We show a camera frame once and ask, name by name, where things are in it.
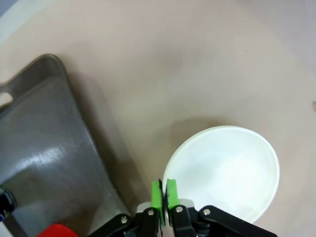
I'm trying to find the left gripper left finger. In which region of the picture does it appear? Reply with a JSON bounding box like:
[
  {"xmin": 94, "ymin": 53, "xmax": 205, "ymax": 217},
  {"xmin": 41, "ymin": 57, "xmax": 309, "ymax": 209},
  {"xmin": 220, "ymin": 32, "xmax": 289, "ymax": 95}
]
[{"xmin": 86, "ymin": 178, "xmax": 166, "ymax": 237}]

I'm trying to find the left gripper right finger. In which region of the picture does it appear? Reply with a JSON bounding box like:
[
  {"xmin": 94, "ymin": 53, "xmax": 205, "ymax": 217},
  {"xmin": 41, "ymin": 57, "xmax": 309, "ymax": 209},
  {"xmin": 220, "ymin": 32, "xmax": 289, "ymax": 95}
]
[{"xmin": 165, "ymin": 178, "xmax": 277, "ymax": 237}]

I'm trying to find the cream plastic bowl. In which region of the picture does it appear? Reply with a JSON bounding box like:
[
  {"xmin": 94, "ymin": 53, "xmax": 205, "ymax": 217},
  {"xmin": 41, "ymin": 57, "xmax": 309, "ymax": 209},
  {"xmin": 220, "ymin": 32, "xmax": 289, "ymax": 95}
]
[{"xmin": 162, "ymin": 125, "xmax": 280, "ymax": 223}]

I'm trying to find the red plastic cup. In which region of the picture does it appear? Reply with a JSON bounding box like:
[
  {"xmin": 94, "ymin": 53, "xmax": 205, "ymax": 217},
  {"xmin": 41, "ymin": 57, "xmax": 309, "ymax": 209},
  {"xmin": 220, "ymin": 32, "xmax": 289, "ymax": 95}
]
[{"xmin": 37, "ymin": 221, "xmax": 78, "ymax": 237}]

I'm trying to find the black drink can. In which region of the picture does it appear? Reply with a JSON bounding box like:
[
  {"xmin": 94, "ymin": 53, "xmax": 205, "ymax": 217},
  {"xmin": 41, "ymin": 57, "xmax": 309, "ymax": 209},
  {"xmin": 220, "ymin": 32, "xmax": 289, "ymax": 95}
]
[{"xmin": 0, "ymin": 185, "xmax": 17, "ymax": 224}]

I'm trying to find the brown plastic tray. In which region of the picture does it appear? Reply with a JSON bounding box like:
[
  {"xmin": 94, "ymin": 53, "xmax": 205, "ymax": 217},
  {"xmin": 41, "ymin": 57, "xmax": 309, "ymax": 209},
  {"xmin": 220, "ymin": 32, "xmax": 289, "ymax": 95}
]
[{"xmin": 0, "ymin": 53, "xmax": 131, "ymax": 237}]

